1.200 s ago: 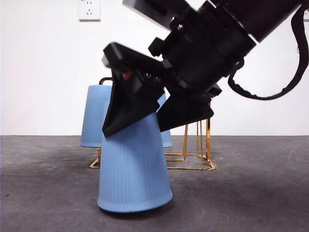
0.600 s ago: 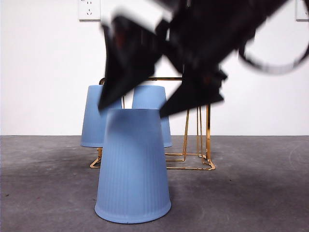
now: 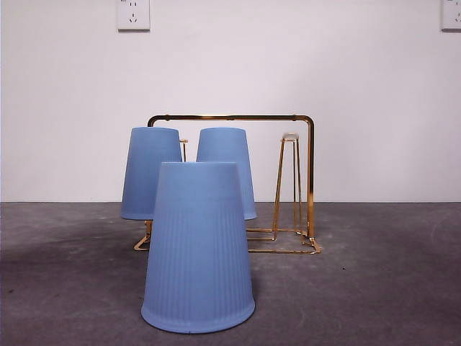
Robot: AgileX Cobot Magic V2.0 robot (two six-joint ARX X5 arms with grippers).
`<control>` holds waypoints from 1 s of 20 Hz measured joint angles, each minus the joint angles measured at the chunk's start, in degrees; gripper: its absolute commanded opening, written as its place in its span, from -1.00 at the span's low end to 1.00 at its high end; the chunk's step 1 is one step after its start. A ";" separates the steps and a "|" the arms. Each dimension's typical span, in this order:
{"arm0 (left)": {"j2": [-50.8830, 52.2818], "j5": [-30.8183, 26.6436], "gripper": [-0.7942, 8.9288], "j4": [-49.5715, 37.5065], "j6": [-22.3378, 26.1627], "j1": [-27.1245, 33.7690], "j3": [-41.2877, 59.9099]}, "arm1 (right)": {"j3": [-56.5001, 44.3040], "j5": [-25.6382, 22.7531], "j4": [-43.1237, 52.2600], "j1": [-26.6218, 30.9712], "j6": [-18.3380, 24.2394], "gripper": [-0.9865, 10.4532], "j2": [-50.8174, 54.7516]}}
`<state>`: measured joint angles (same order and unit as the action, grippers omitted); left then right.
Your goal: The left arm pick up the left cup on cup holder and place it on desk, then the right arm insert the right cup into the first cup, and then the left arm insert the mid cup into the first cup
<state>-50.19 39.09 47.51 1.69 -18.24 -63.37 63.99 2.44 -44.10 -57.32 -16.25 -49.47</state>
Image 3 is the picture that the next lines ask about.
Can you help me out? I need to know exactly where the gold wire cup holder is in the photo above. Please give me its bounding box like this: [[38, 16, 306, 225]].
[[133, 114, 323, 255]]

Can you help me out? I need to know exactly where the white wall socket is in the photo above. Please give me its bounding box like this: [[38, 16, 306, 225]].
[[117, 0, 151, 32], [441, 0, 461, 32]]

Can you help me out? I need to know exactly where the blue ribbed plastic cup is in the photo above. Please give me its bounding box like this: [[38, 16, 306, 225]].
[[120, 126, 184, 221], [196, 127, 258, 221], [140, 161, 256, 333]]

